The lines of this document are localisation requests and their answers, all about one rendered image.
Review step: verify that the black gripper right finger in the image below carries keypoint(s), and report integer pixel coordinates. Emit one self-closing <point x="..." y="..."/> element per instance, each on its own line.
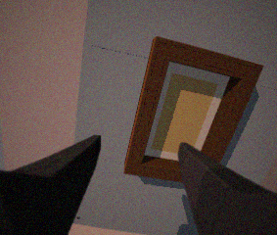
<point x="223" y="201"/>

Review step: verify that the brown wooden picture frame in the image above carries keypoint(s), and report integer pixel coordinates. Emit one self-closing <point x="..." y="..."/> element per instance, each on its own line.
<point x="189" y="94"/>

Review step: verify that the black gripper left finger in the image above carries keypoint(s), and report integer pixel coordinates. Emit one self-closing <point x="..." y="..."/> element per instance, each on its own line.
<point x="44" y="197"/>

